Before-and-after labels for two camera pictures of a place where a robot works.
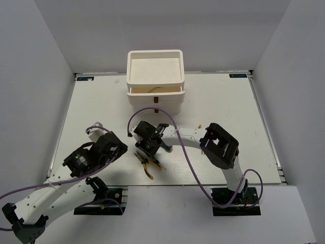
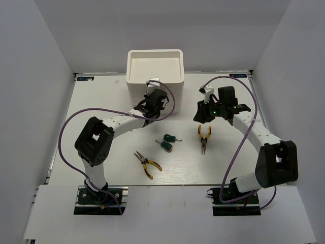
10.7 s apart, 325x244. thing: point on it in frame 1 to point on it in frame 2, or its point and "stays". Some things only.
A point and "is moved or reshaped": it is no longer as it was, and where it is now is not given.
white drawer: (156, 99) stays
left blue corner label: (85, 79) stays
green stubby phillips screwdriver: (168, 148) stays
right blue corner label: (238, 75) stays
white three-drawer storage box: (155, 79) stays
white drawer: (156, 90) is moved or reshaped
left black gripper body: (120, 149) to (158, 112)
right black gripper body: (147, 147) to (216, 109)
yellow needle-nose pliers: (144, 161) stays
